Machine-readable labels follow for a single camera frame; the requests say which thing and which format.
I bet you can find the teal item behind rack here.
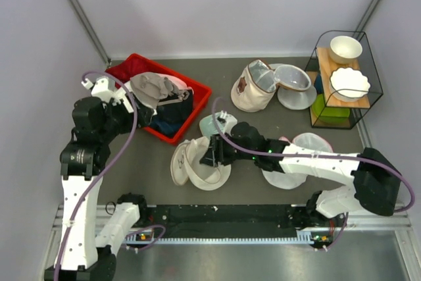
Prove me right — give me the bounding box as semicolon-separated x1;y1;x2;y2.
313;74;324;94

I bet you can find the white bra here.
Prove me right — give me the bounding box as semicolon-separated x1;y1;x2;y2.
124;80;157;116

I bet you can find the white mesh bra laundry bag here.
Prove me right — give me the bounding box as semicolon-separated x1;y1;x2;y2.
170;136;231;191

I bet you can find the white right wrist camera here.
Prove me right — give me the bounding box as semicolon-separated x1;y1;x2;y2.
216;111;238;134

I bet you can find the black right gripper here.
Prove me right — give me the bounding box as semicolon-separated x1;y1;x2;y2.
201;131;257;167

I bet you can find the light green ceramic tray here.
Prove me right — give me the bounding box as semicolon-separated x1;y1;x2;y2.
199;115;218;139

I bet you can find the white scalloped bowl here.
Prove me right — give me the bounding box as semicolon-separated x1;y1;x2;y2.
329;67;371;102

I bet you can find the red garment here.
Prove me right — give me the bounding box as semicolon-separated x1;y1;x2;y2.
106;55;151;83

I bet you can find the wooden shelf board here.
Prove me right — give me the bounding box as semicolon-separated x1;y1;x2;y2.
316;47;371;109

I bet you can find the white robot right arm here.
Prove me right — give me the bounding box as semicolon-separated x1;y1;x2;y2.
199;122;401;226

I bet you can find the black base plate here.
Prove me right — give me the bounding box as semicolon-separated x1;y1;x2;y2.
137;205;314;239

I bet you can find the dark blue garment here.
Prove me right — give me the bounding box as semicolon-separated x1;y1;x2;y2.
149;95;193;138

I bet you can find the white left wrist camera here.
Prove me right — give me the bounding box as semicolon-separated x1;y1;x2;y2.
82;76;134;113

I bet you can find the red plastic bin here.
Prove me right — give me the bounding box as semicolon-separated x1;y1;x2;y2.
104;53;212;146

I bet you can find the grey slotted cable duct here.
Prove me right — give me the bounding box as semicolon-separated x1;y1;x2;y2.
124;230;346;245

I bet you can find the pink garment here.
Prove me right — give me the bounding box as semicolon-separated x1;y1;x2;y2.
162;74;192;90

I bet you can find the grey taupe bra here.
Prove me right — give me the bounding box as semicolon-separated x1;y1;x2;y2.
130;72;194;106

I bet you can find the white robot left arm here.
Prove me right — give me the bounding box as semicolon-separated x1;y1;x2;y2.
43;93;153;280

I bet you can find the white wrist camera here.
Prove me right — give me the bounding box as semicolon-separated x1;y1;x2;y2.
82;76;134;113
216;111;238;134

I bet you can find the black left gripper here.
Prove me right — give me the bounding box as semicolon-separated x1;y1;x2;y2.
99;91;154;141

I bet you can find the white pink-trimmed mesh bag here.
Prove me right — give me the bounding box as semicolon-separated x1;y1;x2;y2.
260;132;334;190

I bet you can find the green container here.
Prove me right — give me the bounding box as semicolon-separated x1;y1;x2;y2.
310;94;351;127

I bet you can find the black wire shelf rack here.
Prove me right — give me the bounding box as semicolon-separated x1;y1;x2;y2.
305;30;384;130

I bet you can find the white round bowl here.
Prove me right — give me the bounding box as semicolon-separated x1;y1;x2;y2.
328;36;363;64

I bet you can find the cream bear laundry bag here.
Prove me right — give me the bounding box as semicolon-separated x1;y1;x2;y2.
231;59;278;113

